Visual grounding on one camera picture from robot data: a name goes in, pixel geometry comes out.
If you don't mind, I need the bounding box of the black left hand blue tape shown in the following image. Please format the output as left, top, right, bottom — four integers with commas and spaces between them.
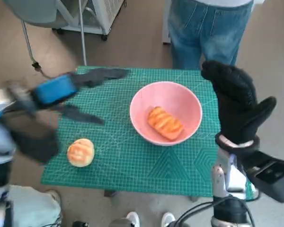
31, 67, 131, 126

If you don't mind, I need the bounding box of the black knitted gloved right hand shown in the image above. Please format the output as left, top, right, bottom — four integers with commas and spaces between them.
201, 60, 277, 144

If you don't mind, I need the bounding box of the round toy bread bun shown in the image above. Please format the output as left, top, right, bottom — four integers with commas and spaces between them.
66, 138, 96, 168

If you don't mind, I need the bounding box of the long striped toy bread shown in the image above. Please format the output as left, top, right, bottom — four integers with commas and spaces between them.
147, 106, 185, 142

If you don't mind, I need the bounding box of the pink bowl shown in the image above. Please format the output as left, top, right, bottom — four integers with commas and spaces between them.
129, 81, 203, 148

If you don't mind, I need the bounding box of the grey chair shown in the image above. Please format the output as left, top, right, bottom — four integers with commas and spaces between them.
2, 0, 89, 70

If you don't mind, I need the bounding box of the standing person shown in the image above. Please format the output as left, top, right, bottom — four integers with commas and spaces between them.
168, 0, 254, 70

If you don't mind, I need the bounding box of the white mesh cabinet on castors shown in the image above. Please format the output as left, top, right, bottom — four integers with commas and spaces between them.
51, 0, 128, 41

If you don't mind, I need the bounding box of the green cutting mat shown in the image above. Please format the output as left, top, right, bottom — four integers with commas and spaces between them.
40, 66, 257, 198

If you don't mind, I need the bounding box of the white unit with grille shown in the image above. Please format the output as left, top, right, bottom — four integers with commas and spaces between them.
161, 0, 172, 44

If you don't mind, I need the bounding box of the seated person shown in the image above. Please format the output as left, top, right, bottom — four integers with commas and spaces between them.
7, 185, 62, 227

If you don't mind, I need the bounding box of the person's foot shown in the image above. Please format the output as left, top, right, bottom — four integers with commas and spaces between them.
126, 211, 141, 227
161, 212, 176, 227

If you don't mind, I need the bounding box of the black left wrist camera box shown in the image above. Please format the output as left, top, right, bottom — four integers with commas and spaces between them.
10, 113, 61, 166

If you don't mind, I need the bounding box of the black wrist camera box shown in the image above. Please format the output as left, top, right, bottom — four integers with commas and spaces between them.
10, 113, 61, 166
240, 150, 284, 203

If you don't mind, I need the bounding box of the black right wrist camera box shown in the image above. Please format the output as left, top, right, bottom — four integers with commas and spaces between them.
240, 150, 284, 203

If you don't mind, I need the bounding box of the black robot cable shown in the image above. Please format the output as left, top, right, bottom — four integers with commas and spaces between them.
174, 197, 257, 227

